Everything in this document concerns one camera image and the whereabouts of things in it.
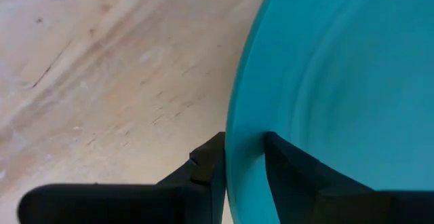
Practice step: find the teal plate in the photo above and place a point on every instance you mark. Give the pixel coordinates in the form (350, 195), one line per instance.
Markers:
(339, 64)

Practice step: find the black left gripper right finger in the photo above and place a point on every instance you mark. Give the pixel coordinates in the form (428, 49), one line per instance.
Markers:
(339, 207)

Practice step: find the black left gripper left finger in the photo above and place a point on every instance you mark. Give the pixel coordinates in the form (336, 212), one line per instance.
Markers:
(118, 203)

